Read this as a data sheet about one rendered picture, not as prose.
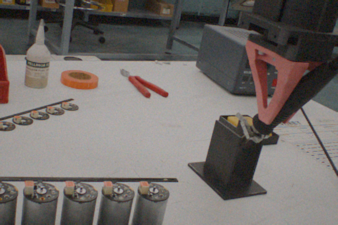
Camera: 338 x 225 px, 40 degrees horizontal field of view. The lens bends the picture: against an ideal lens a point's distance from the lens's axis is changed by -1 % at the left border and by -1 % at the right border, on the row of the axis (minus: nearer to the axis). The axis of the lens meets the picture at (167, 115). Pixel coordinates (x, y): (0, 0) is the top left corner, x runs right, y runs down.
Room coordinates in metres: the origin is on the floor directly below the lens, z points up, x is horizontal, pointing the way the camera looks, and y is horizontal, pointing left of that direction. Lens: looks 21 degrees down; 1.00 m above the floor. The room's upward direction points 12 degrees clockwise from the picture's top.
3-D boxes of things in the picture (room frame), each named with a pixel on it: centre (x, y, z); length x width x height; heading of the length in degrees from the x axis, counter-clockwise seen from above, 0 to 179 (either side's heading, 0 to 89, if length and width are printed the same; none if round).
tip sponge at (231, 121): (0.63, -0.12, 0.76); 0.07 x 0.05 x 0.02; 34
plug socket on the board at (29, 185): (0.27, 0.08, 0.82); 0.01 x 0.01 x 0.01; 23
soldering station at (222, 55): (0.88, -0.12, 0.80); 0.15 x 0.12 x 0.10; 28
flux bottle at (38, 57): (0.64, 0.20, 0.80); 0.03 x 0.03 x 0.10
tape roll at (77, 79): (0.69, 0.15, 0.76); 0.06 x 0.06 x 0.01
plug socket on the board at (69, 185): (0.28, 0.06, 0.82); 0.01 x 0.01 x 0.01; 23
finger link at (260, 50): (0.44, -0.11, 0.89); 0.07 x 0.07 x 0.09; 33
